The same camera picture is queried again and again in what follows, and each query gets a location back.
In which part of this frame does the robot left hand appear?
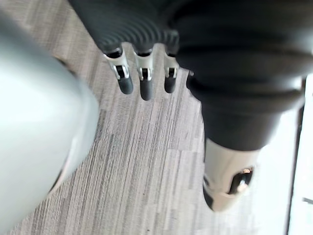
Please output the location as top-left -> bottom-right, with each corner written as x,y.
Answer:
67,0 -> 313,212

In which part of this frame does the silver robot leg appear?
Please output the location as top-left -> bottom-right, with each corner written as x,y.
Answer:
0,6 -> 101,235

